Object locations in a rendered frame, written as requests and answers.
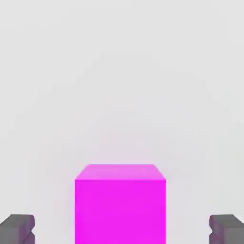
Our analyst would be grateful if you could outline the small magenta cube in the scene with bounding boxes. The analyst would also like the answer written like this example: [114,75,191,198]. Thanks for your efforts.
[74,163,167,244]

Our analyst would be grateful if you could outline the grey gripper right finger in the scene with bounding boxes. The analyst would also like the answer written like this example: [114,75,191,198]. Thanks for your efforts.
[209,214,244,244]

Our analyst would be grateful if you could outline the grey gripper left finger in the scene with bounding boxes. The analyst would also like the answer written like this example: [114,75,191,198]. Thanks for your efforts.
[0,214,36,244]

